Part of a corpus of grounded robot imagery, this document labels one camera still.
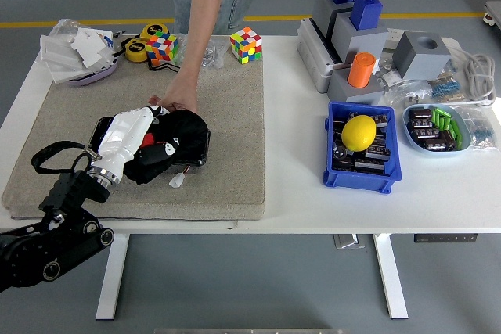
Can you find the person's hand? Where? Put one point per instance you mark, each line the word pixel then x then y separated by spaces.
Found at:
pixel 182 95

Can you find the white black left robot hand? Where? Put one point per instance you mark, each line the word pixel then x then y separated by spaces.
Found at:
pixel 123 132

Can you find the black rag with red patch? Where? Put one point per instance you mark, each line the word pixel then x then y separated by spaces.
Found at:
pixel 188 130

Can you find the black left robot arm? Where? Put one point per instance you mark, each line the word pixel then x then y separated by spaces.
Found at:
pixel 58 244

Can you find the person's forearm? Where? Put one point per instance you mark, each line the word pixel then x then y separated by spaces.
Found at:
pixel 201 29

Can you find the black table control panel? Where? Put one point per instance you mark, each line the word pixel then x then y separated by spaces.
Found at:
pixel 446 238

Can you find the clear bag of screws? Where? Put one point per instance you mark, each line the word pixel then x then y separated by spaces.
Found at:
pixel 213 56

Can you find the multicoloured puzzle cube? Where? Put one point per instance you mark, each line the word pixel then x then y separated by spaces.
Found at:
pixel 160 48
pixel 246 45

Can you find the grey-brown mat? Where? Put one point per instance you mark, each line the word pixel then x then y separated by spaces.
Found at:
pixel 227 134

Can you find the purple tray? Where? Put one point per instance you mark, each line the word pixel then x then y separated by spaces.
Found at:
pixel 94 77

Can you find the yellow tape measure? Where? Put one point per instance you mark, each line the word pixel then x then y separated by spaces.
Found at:
pixel 135 50
pixel 150 30

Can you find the broken white plastic piece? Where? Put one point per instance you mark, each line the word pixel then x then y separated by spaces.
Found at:
pixel 88 46

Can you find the empty clear plastic bag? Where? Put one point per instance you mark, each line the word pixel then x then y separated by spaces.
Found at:
pixel 64 29

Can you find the grey junction box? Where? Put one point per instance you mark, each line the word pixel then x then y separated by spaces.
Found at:
pixel 313 60

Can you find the white table leg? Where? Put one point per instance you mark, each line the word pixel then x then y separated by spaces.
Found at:
pixel 391 275
pixel 111 275

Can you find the tall grey block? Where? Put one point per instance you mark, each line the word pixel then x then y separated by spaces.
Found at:
pixel 323 13
pixel 364 44

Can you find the black cylindrical capacitor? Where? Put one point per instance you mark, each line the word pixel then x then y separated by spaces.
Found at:
pixel 440 141
pixel 424 133
pixel 419 113
pixel 419 123
pixel 379 152
pixel 381 119
pixel 370 164
pixel 339 151

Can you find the orange cylinder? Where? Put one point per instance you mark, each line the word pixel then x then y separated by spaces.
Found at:
pixel 360 72

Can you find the yellow lemon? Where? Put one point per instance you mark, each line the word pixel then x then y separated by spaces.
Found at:
pixel 358 132

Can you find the low grey block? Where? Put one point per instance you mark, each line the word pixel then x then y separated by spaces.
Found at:
pixel 364 95

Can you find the blue plastic bin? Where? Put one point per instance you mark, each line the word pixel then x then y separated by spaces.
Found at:
pixel 352 183

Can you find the clear bag of small parts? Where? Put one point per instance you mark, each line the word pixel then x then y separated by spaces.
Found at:
pixel 389 74

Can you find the clear bag with plug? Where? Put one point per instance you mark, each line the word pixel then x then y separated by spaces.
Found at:
pixel 407 95

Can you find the grey block with round hole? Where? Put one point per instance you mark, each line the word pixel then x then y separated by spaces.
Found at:
pixel 422 60

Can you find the green cylinder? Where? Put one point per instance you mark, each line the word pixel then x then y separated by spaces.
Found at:
pixel 435 116
pixel 455 130
pixel 445 110

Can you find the clear bag of blue resistors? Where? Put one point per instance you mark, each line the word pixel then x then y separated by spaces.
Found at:
pixel 483 134
pixel 446 89

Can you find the light blue dish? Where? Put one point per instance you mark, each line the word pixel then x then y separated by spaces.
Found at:
pixel 442 154

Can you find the white power strip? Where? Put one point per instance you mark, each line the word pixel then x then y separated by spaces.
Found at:
pixel 451 42

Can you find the white cart with red wheel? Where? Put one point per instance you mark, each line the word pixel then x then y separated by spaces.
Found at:
pixel 494 13

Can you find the grey metal bracket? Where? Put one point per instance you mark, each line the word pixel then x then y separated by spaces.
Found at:
pixel 346 241

